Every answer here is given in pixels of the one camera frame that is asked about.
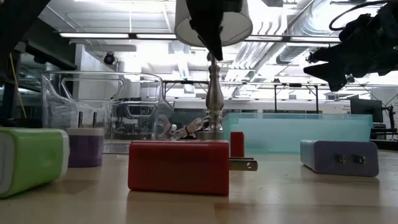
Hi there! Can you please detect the ceiling light strip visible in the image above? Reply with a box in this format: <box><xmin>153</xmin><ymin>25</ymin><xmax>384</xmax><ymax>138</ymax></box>
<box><xmin>289</xmin><ymin>36</ymin><xmax>341</xmax><ymax>43</ymax></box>
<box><xmin>58</xmin><ymin>32</ymin><xmax>130</xmax><ymax>39</ymax></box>
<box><xmin>136</xmin><ymin>33</ymin><xmax>177</xmax><ymax>40</ymax></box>

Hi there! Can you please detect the black monitor stand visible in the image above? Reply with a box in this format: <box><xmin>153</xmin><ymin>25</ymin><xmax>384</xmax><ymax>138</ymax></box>
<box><xmin>384</xmin><ymin>104</ymin><xmax>398</xmax><ymax>140</ymax></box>

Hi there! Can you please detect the yellow hanging cable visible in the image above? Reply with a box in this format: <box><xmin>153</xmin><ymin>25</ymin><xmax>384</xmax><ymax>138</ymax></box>
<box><xmin>8</xmin><ymin>52</ymin><xmax>28</xmax><ymax>119</ymax></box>

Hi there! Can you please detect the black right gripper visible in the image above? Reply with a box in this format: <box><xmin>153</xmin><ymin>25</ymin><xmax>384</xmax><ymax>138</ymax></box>
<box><xmin>303</xmin><ymin>2</ymin><xmax>398</xmax><ymax>93</ymax></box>

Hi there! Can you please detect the dark metal shelving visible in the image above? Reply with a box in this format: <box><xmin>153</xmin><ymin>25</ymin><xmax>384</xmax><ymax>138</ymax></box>
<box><xmin>0</xmin><ymin>18</ymin><xmax>78</xmax><ymax>129</ymax></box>

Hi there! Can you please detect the black computer monitor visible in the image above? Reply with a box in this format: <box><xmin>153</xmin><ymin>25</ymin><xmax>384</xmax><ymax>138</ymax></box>
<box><xmin>349</xmin><ymin>98</ymin><xmax>384</xmax><ymax>124</ymax></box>

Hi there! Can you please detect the black desk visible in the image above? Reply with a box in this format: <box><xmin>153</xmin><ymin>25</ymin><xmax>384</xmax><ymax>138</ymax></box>
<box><xmin>369</xmin><ymin>123</ymin><xmax>398</xmax><ymax>151</ymax></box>

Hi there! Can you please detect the red wall charger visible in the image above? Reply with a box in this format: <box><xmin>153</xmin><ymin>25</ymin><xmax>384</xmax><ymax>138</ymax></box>
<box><xmin>127</xmin><ymin>139</ymin><xmax>259</xmax><ymax>197</ymax></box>

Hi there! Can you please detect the white shade silver table lamp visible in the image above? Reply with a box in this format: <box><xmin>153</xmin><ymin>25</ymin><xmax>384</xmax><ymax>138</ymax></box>
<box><xmin>174</xmin><ymin>0</ymin><xmax>254</xmax><ymax>144</ymax></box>

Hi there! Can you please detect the black frame background table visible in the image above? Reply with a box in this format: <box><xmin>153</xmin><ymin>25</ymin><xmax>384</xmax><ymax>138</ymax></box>
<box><xmin>162</xmin><ymin>79</ymin><xmax>320</xmax><ymax>114</ymax></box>

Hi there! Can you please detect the red eraser bar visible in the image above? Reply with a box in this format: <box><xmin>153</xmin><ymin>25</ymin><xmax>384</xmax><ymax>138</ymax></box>
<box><xmin>229</xmin><ymin>131</ymin><xmax>246</xmax><ymax>158</ymax></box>

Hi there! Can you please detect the clear plastic bin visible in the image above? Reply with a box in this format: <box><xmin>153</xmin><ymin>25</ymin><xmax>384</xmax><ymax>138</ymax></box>
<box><xmin>40</xmin><ymin>70</ymin><xmax>175</xmax><ymax>155</ymax></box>

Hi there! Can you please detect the black ceiling spotlight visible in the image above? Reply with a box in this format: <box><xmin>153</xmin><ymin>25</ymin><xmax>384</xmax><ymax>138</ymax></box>
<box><xmin>103</xmin><ymin>52</ymin><xmax>117</xmax><ymax>66</ymax></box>

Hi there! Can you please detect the green white wall charger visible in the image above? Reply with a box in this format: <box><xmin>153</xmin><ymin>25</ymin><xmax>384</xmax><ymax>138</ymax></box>
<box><xmin>0</xmin><ymin>127</ymin><xmax>71</xmax><ymax>200</ymax></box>

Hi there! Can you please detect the small purple white wall charger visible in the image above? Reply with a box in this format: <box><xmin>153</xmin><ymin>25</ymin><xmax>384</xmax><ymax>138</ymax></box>
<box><xmin>67</xmin><ymin>111</ymin><xmax>106</xmax><ymax>168</ymax></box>

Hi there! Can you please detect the teal translucent plastic bin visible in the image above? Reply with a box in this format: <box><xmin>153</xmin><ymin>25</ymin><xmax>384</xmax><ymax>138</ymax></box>
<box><xmin>221</xmin><ymin>112</ymin><xmax>373</xmax><ymax>156</ymax></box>

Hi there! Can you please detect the clear lamp cord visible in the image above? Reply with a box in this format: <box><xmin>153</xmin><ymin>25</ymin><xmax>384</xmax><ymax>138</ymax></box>
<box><xmin>157</xmin><ymin>115</ymin><xmax>210</xmax><ymax>141</ymax></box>

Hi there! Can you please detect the light blue wall charger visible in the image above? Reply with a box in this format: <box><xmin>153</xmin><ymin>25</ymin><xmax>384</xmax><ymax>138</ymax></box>
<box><xmin>300</xmin><ymin>139</ymin><xmax>380</xmax><ymax>177</ymax></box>

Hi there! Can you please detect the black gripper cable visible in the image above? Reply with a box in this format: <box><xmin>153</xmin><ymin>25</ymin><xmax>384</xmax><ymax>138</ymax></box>
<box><xmin>328</xmin><ymin>0</ymin><xmax>389</xmax><ymax>32</ymax></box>

